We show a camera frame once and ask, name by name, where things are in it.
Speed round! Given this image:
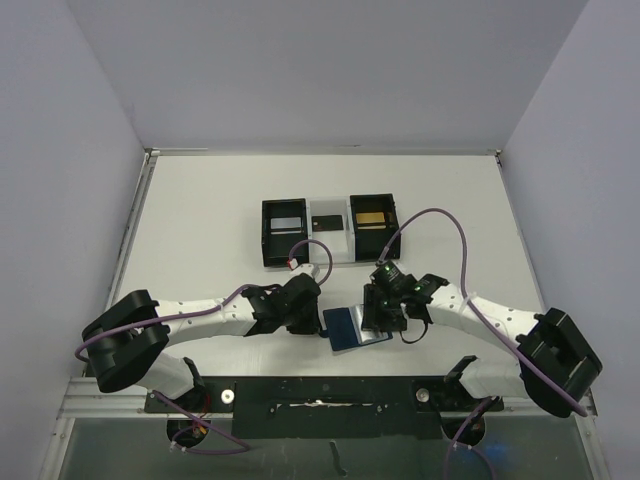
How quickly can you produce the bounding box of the blue leather card holder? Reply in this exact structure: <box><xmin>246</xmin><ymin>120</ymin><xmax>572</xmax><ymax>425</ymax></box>
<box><xmin>320</xmin><ymin>305</ymin><xmax>393</xmax><ymax>352</ymax></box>

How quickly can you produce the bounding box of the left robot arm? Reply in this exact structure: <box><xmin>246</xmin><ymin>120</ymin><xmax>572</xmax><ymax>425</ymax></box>
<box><xmin>75</xmin><ymin>273</ymin><xmax>321</xmax><ymax>410</ymax></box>

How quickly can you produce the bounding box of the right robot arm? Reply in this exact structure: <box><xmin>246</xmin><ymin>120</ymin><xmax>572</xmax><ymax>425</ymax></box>
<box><xmin>362</xmin><ymin>261</ymin><xmax>603</xmax><ymax>418</ymax></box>

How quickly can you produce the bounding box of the gold credit card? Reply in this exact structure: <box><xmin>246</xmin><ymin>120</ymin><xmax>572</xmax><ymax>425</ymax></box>
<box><xmin>355</xmin><ymin>211</ymin><xmax>387</xmax><ymax>230</ymax></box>

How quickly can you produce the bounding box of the black bin with gold card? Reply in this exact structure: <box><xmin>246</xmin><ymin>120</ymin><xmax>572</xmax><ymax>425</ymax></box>
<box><xmin>349</xmin><ymin>193</ymin><xmax>400</xmax><ymax>263</ymax></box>

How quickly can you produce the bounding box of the silver credit card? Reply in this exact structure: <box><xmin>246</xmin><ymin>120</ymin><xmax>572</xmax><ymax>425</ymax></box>
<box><xmin>270</xmin><ymin>217</ymin><xmax>302</xmax><ymax>230</ymax></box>

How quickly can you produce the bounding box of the black bin with silver card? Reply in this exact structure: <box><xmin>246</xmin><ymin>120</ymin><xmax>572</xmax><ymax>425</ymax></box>
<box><xmin>261</xmin><ymin>198</ymin><xmax>308</xmax><ymax>268</ymax></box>

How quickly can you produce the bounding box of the black credit card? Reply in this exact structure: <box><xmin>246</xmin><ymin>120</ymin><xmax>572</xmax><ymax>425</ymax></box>
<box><xmin>311</xmin><ymin>215</ymin><xmax>344</xmax><ymax>232</ymax></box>

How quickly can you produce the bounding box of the white middle bin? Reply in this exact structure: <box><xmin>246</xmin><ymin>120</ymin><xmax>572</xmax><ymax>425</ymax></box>
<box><xmin>305</xmin><ymin>196</ymin><xmax>355</xmax><ymax>265</ymax></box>

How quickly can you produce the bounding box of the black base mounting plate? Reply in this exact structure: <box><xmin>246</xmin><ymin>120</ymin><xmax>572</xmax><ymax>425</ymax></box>
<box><xmin>144</xmin><ymin>374</ymin><xmax>480</xmax><ymax>440</ymax></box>

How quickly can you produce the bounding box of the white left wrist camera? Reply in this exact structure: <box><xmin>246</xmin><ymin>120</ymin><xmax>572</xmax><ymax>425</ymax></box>
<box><xmin>288</xmin><ymin>259</ymin><xmax>320</xmax><ymax>280</ymax></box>

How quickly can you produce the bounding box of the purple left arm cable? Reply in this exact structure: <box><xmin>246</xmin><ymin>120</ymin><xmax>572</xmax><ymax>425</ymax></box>
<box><xmin>74</xmin><ymin>238</ymin><xmax>334</xmax><ymax>456</ymax></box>

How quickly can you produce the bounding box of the aluminium left side rail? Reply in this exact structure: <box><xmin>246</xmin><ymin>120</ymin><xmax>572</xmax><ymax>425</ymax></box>
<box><xmin>89</xmin><ymin>147</ymin><xmax>161</xmax><ymax>361</ymax></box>

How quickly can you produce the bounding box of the aluminium rail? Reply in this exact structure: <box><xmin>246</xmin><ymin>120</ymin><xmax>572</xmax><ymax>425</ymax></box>
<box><xmin>89</xmin><ymin>147</ymin><xmax>161</xmax><ymax>361</ymax></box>
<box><xmin>56</xmin><ymin>377</ymin><xmax>598</xmax><ymax>420</ymax></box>

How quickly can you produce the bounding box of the aluminium front rail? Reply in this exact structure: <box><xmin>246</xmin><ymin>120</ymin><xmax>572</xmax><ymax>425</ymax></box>
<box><xmin>56</xmin><ymin>377</ymin><xmax>598</xmax><ymax>420</ymax></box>

